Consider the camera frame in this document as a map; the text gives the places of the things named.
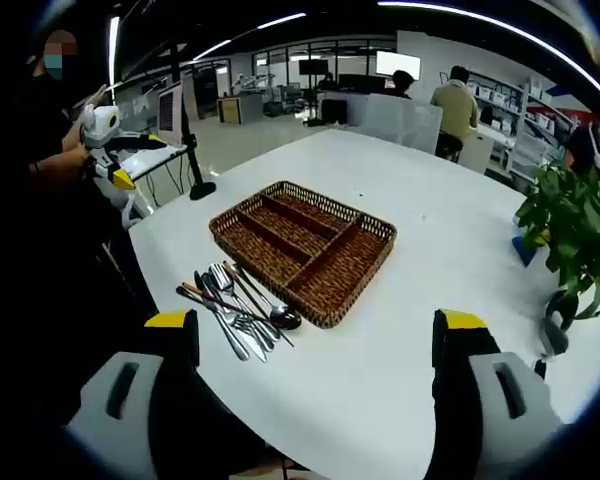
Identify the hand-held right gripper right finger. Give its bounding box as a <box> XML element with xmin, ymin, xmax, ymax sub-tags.
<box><xmin>427</xmin><ymin>308</ymin><xmax>565</xmax><ymax>480</ymax></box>

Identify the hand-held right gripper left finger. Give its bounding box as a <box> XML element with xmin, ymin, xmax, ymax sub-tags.
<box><xmin>62</xmin><ymin>308</ymin><xmax>206</xmax><ymax>480</ymax></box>

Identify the silver metal fork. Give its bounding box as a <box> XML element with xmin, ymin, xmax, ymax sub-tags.
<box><xmin>219</xmin><ymin>299</ymin><xmax>276</xmax><ymax>346</ymax></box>
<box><xmin>208</xmin><ymin>263</ymin><xmax>281</xmax><ymax>344</ymax></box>

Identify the silver metal spoon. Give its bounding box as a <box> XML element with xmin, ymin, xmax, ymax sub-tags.
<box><xmin>210</xmin><ymin>279</ymin><xmax>277</xmax><ymax>347</ymax></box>
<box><xmin>233</xmin><ymin>263</ymin><xmax>303</xmax><ymax>332</ymax></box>

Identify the brown wicker storage slot tray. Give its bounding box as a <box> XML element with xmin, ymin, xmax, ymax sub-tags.
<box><xmin>208</xmin><ymin>180</ymin><xmax>399</xmax><ymax>330</ymax></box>

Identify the white laptop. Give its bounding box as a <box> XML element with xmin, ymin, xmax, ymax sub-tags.
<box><xmin>114</xmin><ymin>82</ymin><xmax>189</xmax><ymax>182</ymax></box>

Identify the grey and black device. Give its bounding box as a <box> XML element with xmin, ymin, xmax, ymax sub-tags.
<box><xmin>538</xmin><ymin>292</ymin><xmax>572</xmax><ymax>357</ymax></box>

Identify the black pole stand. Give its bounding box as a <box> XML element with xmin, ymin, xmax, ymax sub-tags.
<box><xmin>167</xmin><ymin>19</ymin><xmax>217</xmax><ymax>201</ymax></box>

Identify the LED strip ceiling light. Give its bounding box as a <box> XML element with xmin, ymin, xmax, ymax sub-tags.
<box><xmin>378</xmin><ymin>0</ymin><xmax>600</xmax><ymax>114</ymax></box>
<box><xmin>192</xmin><ymin>12</ymin><xmax>307</xmax><ymax>62</ymax></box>
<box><xmin>108</xmin><ymin>16</ymin><xmax>121</xmax><ymax>86</ymax></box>

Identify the person's body in black clothing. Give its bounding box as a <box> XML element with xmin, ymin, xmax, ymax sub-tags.
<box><xmin>0</xmin><ymin>74</ymin><xmax>146</xmax><ymax>351</ymax></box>

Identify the wood and grey cabinet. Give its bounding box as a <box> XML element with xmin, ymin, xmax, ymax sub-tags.
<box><xmin>217</xmin><ymin>94</ymin><xmax>265</xmax><ymax>125</ymax></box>

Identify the blue triangular sign stand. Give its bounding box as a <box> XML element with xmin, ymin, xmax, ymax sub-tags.
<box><xmin>511</xmin><ymin>233</ymin><xmax>545</xmax><ymax>267</ymax></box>

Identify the green leafy plant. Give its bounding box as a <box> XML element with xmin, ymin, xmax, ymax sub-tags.
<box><xmin>513</xmin><ymin>158</ymin><xmax>600</xmax><ymax>321</ymax></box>

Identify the white office desk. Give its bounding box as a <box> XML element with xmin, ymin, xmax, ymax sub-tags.
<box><xmin>457</xmin><ymin>124</ymin><xmax>516</xmax><ymax>176</ymax></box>

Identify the white mesh-back chair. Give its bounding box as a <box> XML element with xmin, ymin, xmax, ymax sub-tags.
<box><xmin>358</xmin><ymin>92</ymin><xmax>444</xmax><ymax>155</ymax></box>

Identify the white shelf with boxes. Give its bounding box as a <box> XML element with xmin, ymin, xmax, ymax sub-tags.
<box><xmin>467</xmin><ymin>69</ymin><xmax>581</xmax><ymax>174</ymax></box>

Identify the white wall screen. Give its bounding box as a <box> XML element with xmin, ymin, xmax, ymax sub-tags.
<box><xmin>375</xmin><ymin>50</ymin><xmax>422</xmax><ymax>76</ymax></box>

